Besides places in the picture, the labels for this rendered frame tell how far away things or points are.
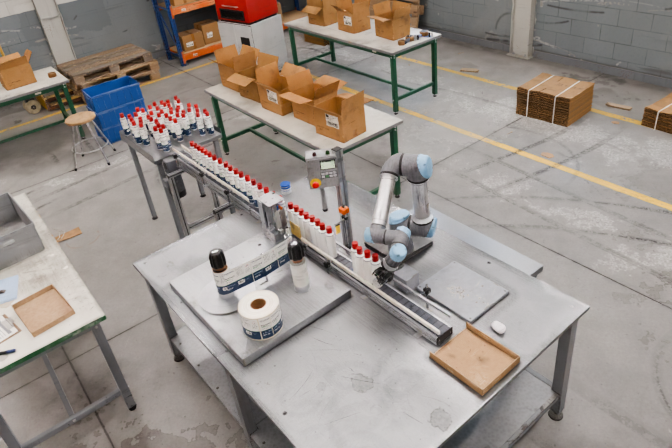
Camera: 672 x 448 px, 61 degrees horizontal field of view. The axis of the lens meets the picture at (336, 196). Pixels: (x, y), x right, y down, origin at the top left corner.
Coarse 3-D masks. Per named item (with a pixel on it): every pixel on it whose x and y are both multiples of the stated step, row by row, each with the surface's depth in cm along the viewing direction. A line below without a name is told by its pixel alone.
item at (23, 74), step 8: (8, 56) 692; (16, 56) 695; (24, 56) 666; (0, 64) 652; (8, 64) 661; (16, 64) 668; (24, 64) 674; (0, 72) 661; (8, 72) 666; (16, 72) 671; (24, 72) 677; (32, 72) 683; (0, 80) 678; (8, 80) 669; (16, 80) 674; (24, 80) 680; (32, 80) 686; (8, 88) 672
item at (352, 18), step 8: (336, 0) 721; (344, 0) 728; (360, 0) 725; (368, 0) 704; (336, 8) 716; (344, 8) 731; (352, 8) 738; (360, 8) 704; (368, 8) 711; (344, 16) 715; (352, 16) 702; (360, 16) 709; (344, 24) 722; (352, 24) 709; (360, 24) 713; (368, 24) 721; (352, 32) 715
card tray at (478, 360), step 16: (464, 336) 270; (480, 336) 269; (448, 352) 263; (464, 352) 262; (480, 352) 261; (496, 352) 260; (512, 352) 255; (448, 368) 253; (464, 368) 254; (480, 368) 253; (496, 368) 252; (512, 368) 252; (480, 384) 246
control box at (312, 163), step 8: (312, 152) 306; (320, 152) 305; (312, 160) 301; (320, 160) 301; (336, 160) 302; (312, 168) 303; (336, 168) 304; (312, 176) 306; (320, 176) 306; (320, 184) 309; (328, 184) 309; (336, 184) 310
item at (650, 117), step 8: (656, 104) 590; (664, 104) 588; (648, 112) 586; (656, 112) 578; (664, 112) 572; (648, 120) 590; (656, 120) 580; (664, 120) 575; (656, 128) 585; (664, 128) 579
